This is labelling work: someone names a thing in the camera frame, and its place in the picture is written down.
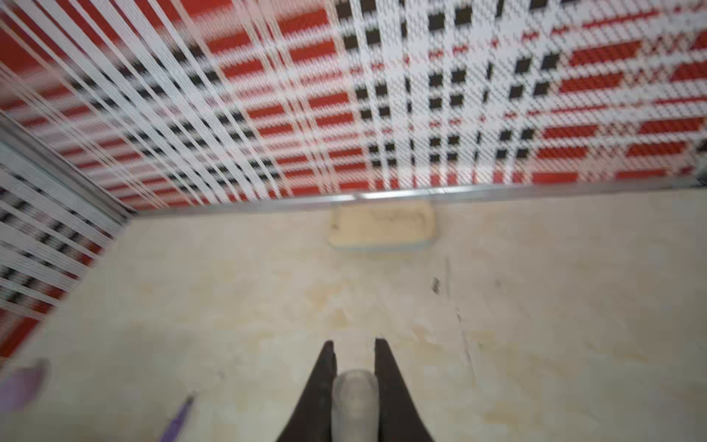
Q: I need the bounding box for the purple smiley toy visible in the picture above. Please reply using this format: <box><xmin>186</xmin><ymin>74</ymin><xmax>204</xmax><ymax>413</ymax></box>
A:
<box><xmin>1</xmin><ymin>358</ymin><xmax>51</xmax><ymax>414</ymax></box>

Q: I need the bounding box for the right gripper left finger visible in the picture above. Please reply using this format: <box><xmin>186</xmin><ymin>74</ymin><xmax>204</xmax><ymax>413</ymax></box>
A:
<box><xmin>276</xmin><ymin>341</ymin><xmax>337</xmax><ymax>442</ymax></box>

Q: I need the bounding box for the clear pen cap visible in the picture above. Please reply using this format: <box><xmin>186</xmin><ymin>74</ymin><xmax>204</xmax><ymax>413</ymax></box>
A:
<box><xmin>331</xmin><ymin>369</ymin><xmax>379</xmax><ymax>442</ymax></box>

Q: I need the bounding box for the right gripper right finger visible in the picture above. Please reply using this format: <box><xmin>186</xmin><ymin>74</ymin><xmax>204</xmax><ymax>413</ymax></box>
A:
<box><xmin>375</xmin><ymin>338</ymin><xmax>433</xmax><ymax>442</ymax></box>

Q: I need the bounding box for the purple marker pen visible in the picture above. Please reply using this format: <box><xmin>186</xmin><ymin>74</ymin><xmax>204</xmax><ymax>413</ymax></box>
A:
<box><xmin>158</xmin><ymin>393</ymin><xmax>197</xmax><ymax>442</ymax></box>

